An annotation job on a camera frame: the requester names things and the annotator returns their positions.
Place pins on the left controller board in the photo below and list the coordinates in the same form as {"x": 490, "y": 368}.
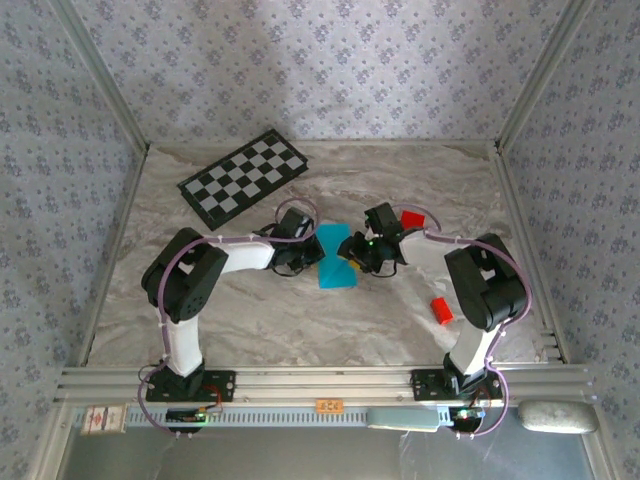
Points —
{"x": 185, "y": 416}

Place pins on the controller board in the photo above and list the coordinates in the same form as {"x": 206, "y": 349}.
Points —
{"x": 185, "y": 416}
{"x": 465, "y": 415}

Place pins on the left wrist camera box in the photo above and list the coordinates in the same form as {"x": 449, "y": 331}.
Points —
{"x": 292, "y": 224}

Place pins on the black and grey chessboard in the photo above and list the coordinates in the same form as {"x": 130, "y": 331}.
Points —
{"x": 242, "y": 180}

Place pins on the grey-blue box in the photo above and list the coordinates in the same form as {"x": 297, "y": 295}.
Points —
{"x": 402, "y": 419}

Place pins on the notched red block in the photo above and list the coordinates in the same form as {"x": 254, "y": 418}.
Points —
{"x": 414, "y": 219}

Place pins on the aluminium side rail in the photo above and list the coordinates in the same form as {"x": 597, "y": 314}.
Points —
{"x": 114, "y": 260}
{"x": 524, "y": 235}

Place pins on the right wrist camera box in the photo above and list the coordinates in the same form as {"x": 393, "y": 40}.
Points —
{"x": 382, "y": 219}

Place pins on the orange label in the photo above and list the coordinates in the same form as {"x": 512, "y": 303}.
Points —
{"x": 329, "y": 405}

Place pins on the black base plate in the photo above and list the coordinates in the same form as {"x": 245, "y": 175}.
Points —
{"x": 220, "y": 385}
{"x": 425, "y": 385}

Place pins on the red and white card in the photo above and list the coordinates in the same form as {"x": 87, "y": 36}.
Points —
{"x": 102, "y": 420}

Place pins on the small red block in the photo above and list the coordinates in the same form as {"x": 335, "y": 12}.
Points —
{"x": 442, "y": 311}

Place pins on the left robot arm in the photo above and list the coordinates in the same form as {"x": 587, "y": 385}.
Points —
{"x": 185, "y": 290}

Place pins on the aluminium frame post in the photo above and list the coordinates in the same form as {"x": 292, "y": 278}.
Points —
{"x": 540, "y": 75}
{"x": 102, "y": 75}

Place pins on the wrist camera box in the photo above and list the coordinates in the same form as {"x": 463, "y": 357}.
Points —
{"x": 382, "y": 219}
{"x": 292, "y": 224}

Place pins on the grey stone-like pad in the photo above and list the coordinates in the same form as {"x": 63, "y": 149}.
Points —
{"x": 555, "y": 416}

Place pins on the right controller board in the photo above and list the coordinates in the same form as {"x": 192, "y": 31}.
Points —
{"x": 465, "y": 415}

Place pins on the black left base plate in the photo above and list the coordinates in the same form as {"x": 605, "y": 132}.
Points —
{"x": 220, "y": 385}

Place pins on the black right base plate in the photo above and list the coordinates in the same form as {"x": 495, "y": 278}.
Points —
{"x": 425, "y": 385}

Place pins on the aluminium mounting rail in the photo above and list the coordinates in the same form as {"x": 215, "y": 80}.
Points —
{"x": 325, "y": 385}

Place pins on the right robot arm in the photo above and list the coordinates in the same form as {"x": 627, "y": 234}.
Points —
{"x": 485, "y": 290}

